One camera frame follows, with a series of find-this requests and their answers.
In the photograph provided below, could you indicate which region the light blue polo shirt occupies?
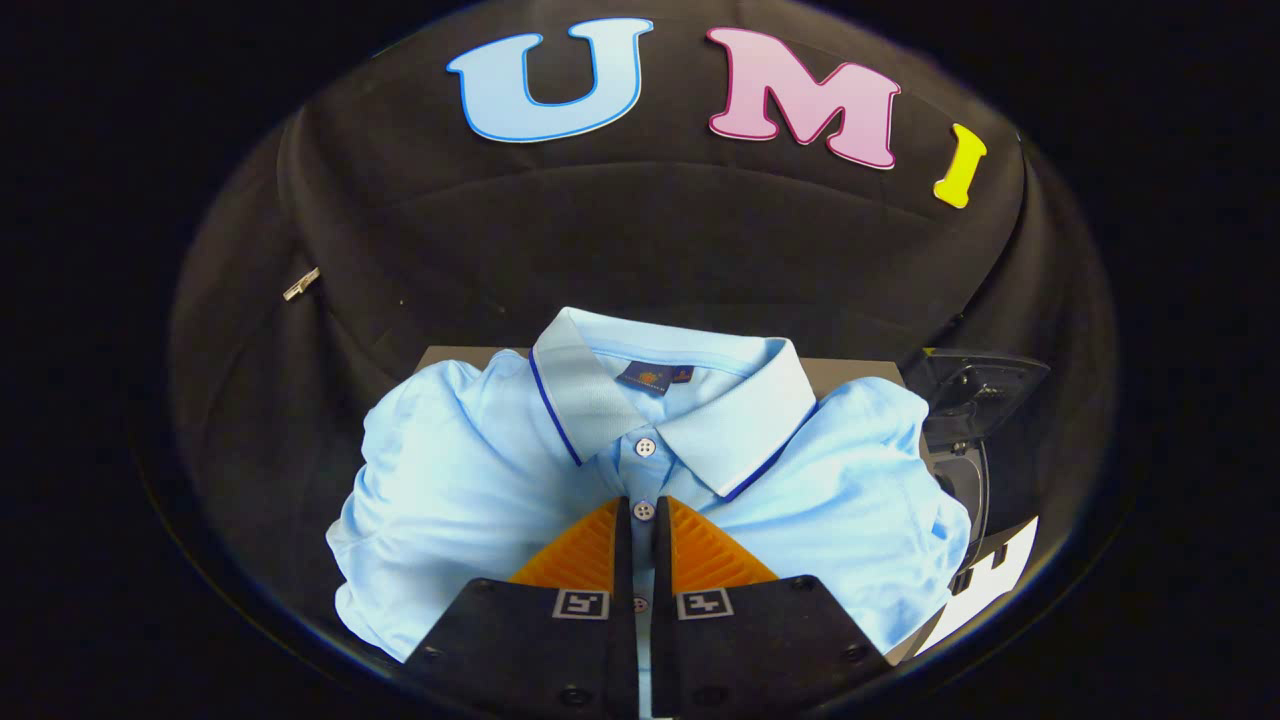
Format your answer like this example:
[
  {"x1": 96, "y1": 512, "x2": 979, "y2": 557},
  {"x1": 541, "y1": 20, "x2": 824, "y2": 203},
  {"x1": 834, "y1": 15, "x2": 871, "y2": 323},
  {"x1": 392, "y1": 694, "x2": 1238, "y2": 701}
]
[{"x1": 325, "y1": 306, "x2": 973, "y2": 720}]

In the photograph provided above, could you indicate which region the dark glass washing machine lid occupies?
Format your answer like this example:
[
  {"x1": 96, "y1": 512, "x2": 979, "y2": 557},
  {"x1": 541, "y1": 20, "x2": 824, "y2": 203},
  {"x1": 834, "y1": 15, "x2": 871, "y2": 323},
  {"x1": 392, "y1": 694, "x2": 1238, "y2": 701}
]
[{"x1": 903, "y1": 346, "x2": 1052, "y2": 453}]

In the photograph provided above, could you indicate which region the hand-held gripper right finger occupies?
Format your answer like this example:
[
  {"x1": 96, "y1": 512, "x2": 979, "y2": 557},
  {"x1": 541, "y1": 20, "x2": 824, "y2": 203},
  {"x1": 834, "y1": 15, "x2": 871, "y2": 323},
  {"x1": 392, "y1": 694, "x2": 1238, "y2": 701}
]
[{"x1": 651, "y1": 494, "x2": 892, "y2": 720}]

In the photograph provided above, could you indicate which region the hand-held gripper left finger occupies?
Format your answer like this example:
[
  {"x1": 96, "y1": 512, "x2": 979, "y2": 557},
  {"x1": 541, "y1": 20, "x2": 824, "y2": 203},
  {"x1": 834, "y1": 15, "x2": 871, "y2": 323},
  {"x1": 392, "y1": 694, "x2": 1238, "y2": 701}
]
[{"x1": 402, "y1": 496, "x2": 640, "y2": 720}]

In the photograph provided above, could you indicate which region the grey cabinet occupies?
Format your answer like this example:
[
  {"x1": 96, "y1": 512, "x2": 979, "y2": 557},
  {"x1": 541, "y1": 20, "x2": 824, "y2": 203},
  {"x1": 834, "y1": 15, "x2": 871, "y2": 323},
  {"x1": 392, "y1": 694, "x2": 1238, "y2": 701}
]
[{"x1": 413, "y1": 345, "x2": 946, "y2": 669}]

